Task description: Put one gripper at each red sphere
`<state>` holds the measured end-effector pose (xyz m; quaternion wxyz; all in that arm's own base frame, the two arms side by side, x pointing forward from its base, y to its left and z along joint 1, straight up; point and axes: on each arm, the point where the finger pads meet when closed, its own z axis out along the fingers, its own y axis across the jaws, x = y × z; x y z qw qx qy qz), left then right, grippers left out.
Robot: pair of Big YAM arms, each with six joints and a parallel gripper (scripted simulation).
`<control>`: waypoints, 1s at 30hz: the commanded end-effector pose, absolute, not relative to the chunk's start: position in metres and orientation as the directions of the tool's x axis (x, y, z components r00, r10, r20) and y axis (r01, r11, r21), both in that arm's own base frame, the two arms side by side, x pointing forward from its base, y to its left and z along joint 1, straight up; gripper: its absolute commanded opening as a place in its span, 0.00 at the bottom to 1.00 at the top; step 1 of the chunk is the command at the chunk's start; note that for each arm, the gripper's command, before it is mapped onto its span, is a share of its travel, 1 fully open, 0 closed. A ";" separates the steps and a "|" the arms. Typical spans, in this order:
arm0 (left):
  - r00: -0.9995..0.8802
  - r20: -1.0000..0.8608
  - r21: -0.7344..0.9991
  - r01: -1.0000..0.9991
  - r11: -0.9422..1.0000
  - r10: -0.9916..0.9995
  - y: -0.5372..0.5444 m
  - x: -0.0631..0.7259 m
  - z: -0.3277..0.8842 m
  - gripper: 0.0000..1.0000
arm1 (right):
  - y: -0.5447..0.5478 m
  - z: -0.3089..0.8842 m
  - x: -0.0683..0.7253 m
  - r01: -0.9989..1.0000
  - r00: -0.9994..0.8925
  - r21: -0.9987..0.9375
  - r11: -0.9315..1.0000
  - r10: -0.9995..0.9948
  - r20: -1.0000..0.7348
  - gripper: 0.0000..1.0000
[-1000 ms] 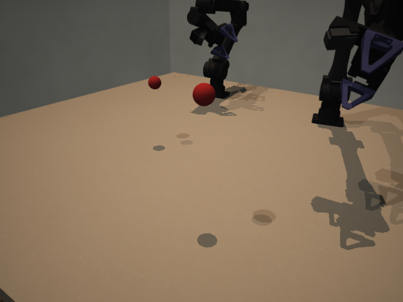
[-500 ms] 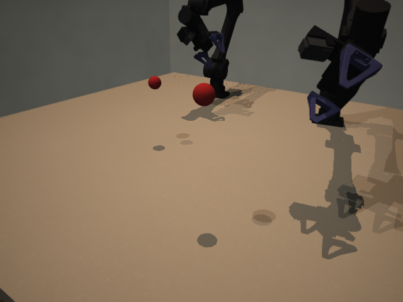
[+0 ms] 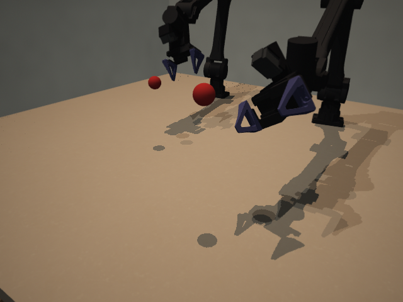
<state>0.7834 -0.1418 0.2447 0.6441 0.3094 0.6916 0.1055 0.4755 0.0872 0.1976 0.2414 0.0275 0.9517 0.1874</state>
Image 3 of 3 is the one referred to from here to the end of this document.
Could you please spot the red sphere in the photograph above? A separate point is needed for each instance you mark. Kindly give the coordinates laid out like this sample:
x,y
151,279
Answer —
x,y
154,82
204,94

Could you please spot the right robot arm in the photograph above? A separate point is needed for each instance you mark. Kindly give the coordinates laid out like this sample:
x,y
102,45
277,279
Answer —
x,y
176,31

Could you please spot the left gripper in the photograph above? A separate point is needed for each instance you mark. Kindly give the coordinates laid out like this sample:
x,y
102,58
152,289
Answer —
x,y
288,98

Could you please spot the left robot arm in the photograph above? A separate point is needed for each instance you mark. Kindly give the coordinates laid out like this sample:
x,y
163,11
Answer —
x,y
331,34

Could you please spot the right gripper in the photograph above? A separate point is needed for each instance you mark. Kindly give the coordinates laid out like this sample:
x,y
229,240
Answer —
x,y
180,55

